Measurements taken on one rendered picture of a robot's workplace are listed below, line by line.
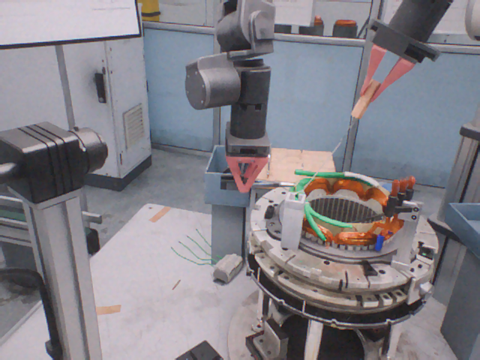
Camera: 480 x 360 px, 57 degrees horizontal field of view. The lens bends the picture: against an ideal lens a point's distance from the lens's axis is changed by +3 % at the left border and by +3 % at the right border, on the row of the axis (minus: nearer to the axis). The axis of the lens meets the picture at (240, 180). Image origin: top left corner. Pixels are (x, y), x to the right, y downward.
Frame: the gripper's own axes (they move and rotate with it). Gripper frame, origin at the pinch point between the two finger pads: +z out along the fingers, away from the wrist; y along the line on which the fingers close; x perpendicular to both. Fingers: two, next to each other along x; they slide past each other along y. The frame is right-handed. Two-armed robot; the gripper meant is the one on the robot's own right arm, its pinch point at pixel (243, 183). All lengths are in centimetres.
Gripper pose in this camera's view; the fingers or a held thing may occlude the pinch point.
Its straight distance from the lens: 72.1
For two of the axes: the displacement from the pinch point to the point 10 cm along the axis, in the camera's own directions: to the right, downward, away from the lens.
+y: 0.5, 4.6, -8.9
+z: -0.6, 8.9, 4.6
